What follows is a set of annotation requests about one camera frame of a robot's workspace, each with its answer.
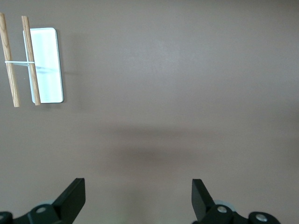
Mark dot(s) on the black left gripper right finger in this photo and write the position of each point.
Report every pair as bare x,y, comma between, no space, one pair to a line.
205,205

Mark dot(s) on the white rack with wooden bars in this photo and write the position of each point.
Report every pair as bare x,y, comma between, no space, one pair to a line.
46,70

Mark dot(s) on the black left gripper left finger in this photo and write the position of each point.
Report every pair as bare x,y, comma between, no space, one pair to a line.
67,203

